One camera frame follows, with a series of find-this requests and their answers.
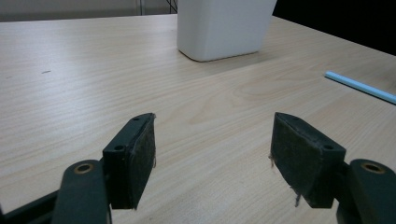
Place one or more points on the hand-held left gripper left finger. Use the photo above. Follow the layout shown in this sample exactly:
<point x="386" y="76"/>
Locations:
<point x="130" y="161"/>

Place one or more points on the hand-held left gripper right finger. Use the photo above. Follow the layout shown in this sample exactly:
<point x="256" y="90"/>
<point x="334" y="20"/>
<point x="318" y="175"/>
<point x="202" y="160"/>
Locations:
<point x="299" y="155"/>

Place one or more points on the light blue straw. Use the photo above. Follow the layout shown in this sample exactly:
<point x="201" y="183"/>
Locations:
<point x="361" y="86"/>

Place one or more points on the white plastic container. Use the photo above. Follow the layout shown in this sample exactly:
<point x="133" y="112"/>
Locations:
<point x="221" y="28"/>

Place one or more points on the white metal post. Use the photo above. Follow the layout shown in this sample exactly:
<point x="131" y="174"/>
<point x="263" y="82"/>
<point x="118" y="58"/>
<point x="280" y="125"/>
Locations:
<point x="141" y="6"/>

